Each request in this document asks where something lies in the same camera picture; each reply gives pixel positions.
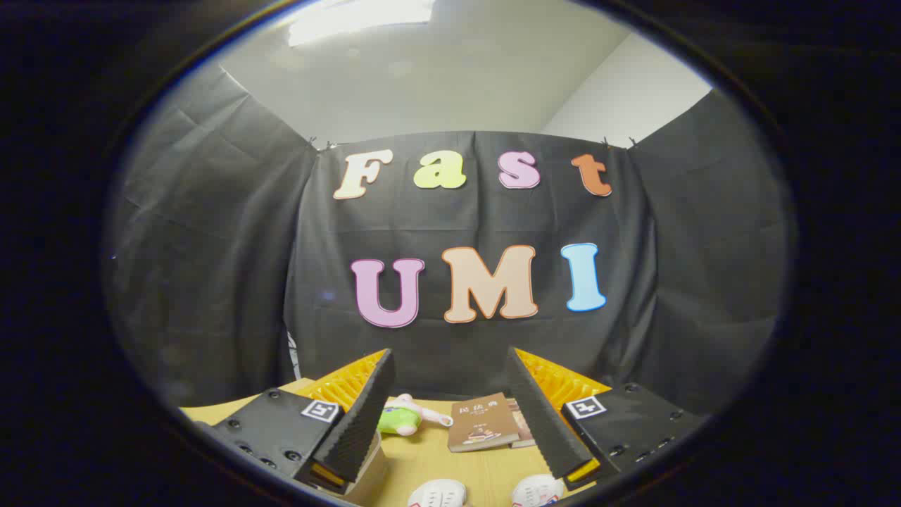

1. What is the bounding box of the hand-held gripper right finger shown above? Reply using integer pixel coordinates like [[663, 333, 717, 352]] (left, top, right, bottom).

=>
[[505, 345, 710, 492]]

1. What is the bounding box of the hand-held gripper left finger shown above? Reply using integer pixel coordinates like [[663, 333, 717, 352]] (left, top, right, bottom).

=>
[[191, 348, 396, 496]]

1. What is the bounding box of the beige storage box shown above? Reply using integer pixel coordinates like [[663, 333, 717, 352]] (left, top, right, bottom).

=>
[[303, 431, 389, 506]]

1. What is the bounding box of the reddish cover book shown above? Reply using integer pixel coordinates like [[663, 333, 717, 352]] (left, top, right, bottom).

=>
[[507, 398, 538, 449]]

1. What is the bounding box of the pink and green plush toy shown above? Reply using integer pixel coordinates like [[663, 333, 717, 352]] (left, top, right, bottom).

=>
[[377, 393, 455, 437]]

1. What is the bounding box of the brown cover book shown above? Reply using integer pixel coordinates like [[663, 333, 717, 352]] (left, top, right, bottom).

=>
[[448, 392, 522, 453]]

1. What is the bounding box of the black backdrop cloth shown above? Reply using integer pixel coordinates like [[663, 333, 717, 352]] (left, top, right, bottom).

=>
[[104, 65, 796, 416]]

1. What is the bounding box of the ceiling light panel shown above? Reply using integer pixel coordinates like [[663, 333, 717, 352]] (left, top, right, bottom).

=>
[[287, 0, 437, 47]]

